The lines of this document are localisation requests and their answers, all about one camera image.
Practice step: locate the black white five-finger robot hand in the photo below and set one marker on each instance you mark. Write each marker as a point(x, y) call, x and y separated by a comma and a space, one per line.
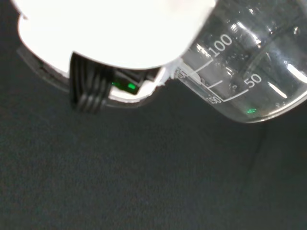
point(108, 31)

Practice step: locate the black bench cloth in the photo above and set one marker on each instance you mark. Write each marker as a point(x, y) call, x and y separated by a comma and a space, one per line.
point(120, 172)

